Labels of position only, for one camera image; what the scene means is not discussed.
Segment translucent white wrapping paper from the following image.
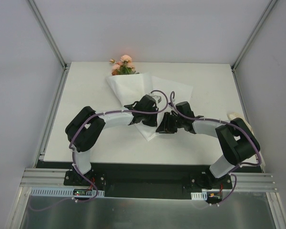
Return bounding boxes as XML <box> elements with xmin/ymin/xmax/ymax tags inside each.
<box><xmin>105</xmin><ymin>73</ymin><xmax>194</xmax><ymax>143</ymax></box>

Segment cream printed ribbon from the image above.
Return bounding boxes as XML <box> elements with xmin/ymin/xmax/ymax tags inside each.
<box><xmin>226</xmin><ymin>111</ymin><xmax>266</xmax><ymax>170</ymax></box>

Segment pink rose stem with leaves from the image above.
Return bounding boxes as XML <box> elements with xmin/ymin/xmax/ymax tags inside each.
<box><xmin>109</xmin><ymin>54</ymin><xmax>140</xmax><ymax>76</ymax></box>

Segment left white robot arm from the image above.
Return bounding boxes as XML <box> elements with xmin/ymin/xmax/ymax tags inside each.
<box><xmin>64</xmin><ymin>94</ymin><xmax>161</xmax><ymax>187</ymax></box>

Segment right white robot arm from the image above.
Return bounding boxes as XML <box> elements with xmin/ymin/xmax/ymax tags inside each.
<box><xmin>156</xmin><ymin>102</ymin><xmax>260</xmax><ymax>189</ymax></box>

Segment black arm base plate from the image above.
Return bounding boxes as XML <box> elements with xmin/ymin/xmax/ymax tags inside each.
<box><xmin>35</xmin><ymin>161</ymin><xmax>264</xmax><ymax>198</ymax></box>

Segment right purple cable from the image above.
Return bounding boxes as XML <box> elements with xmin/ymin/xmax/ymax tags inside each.
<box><xmin>168</xmin><ymin>91</ymin><xmax>263</xmax><ymax>208</ymax></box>

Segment right white cable duct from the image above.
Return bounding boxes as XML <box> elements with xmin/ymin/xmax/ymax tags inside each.
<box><xmin>191</xmin><ymin>191</ymin><xmax>207</xmax><ymax>201</ymax></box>

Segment white cable duct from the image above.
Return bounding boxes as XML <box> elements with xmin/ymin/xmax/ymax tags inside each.
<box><xmin>31</xmin><ymin>187</ymin><xmax>105</xmax><ymax>198</ymax></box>
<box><xmin>191</xmin><ymin>191</ymin><xmax>207</xmax><ymax>201</ymax></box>

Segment left white cable duct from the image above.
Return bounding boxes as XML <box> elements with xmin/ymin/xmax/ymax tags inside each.
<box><xmin>31</xmin><ymin>187</ymin><xmax>105</xmax><ymax>198</ymax></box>

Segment right aluminium frame post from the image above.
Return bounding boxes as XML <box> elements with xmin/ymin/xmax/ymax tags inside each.
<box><xmin>231</xmin><ymin>0</ymin><xmax>279</xmax><ymax>73</ymax></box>

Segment aluminium frame post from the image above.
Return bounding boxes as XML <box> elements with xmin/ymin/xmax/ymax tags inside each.
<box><xmin>26</xmin><ymin>0</ymin><xmax>68</xmax><ymax>70</ymax></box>
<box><xmin>231</xmin><ymin>0</ymin><xmax>279</xmax><ymax>73</ymax></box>

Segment aluminium front rail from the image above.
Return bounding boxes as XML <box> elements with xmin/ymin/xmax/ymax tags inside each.
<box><xmin>20</xmin><ymin>168</ymin><xmax>278</xmax><ymax>192</ymax></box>

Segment left aluminium frame post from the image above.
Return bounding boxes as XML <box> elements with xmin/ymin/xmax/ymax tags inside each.
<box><xmin>26</xmin><ymin>0</ymin><xmax>68</xmax><ymax>70</ymax></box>

